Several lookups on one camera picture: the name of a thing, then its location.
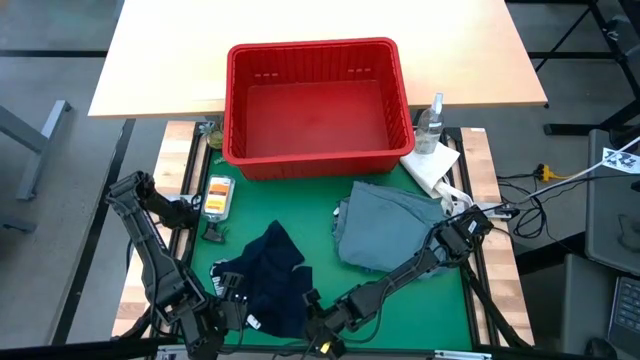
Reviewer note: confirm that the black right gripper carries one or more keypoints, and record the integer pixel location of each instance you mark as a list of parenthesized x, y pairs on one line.
[(335, 317)]

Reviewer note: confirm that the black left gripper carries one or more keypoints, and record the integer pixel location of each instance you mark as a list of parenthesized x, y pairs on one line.
[(205, 330)]

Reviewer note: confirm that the dark navy garment white tags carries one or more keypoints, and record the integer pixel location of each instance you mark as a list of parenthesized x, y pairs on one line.
[(275, 280)]

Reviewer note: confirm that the grey-blue garment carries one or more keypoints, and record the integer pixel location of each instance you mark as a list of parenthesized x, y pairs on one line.
[(385, 230)]

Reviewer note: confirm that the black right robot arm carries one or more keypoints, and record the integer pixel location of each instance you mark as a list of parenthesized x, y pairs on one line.
[(415, 265)]

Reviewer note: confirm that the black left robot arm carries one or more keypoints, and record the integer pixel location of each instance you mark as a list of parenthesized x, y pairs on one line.
[(150, 250)]

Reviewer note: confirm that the red plastic laundry bin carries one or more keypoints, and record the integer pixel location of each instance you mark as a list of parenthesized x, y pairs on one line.
[(325, 120)]

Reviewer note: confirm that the green table mat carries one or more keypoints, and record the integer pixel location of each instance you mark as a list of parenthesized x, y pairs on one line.
[(300, 200)]

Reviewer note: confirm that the orange-labelled clear plastic package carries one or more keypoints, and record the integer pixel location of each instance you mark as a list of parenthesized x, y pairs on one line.
[(218, 197)]

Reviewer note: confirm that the white tote bag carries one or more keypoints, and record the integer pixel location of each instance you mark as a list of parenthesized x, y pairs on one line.
[(427, 165)]

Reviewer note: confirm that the small potted plant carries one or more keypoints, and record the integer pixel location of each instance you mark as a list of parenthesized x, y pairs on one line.
[(216, 137)]

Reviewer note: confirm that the clear plastic spray bottle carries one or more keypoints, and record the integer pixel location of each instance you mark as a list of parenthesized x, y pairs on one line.
[(427, 132)]

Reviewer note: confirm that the yellow power plug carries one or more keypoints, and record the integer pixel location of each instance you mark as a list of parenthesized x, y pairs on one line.
[(546, 174)]

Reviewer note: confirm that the grey metal table leg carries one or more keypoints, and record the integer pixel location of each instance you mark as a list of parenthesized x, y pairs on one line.
[(45, 130)]

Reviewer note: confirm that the black computer mouse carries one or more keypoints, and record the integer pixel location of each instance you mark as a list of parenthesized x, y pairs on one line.
[(601, 348)]

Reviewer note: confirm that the light wooden table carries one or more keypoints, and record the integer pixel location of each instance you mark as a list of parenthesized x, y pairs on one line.
[(165, 50)]

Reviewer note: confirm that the black keyboard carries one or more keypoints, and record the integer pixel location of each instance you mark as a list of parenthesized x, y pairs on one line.
[(625, 310)]

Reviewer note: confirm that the grey plastic case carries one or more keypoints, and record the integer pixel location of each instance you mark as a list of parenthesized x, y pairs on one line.
[(610, 210)]

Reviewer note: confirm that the black metal desk base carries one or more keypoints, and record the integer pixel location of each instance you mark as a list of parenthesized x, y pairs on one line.
[(570, 129)]

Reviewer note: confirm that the black-and-white printed marker tag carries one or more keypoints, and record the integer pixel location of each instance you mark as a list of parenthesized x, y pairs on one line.
[(621, 161)]

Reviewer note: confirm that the black aluminium table frame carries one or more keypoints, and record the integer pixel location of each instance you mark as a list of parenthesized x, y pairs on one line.
[(454, 134)]

